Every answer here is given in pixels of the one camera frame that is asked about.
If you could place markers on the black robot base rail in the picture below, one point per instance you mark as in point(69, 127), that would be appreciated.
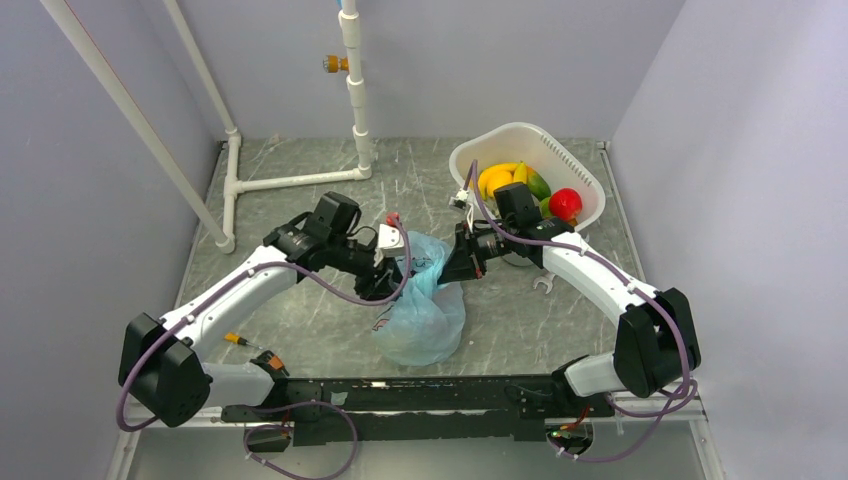
point(520, 406)

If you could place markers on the red fake apple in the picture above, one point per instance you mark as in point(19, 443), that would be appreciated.
point(566, 204)

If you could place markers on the silver open-end wrench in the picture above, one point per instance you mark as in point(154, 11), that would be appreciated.
point(545, 281)

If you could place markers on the orange handled screwdriver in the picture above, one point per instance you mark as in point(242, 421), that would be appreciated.
point(240, 340)

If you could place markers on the white PVC pipe frame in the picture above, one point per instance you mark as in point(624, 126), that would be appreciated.
point(223, 232)

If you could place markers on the white plastic basket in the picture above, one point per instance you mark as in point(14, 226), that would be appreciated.
point(524, 142)

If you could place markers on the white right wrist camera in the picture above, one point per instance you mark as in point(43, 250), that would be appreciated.
point(462, 202)

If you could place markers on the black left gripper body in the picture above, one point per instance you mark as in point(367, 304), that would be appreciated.
point(354, 259)

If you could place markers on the yellow green fake mango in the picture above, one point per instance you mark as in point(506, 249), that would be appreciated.
point(537, 185)

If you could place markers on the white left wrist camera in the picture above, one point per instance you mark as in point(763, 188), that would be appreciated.
point(390, 241)

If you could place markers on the yellow fake banana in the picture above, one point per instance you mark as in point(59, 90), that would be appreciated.
point(495, 177)

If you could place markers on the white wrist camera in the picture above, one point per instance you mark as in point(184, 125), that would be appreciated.
point(462, 202)
point(390, 241)

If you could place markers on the light blue plastic bag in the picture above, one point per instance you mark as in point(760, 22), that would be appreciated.
point(424, 325)

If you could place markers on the orange pipe valve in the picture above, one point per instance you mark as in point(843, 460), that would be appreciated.
point(335, 64)

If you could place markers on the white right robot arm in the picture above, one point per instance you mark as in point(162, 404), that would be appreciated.
point(655, 342)

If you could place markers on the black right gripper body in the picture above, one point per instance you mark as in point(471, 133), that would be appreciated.
point(489, 243)

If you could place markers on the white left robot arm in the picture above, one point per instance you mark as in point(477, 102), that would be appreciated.
point(164, 372)

